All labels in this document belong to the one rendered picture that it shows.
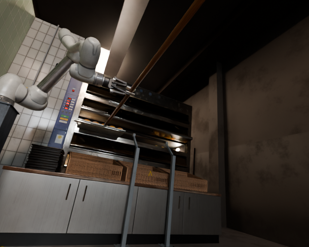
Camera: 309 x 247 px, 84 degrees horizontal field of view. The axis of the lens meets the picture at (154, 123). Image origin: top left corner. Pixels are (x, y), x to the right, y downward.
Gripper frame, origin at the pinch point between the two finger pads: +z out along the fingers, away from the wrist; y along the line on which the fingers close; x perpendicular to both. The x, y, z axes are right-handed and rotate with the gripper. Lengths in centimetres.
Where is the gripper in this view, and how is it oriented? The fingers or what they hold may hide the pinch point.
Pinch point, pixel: (130, 91)
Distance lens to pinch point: 129.8
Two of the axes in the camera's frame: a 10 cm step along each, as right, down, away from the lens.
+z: 8.8, 2.7, 3.8
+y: -1.2, 9.3, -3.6
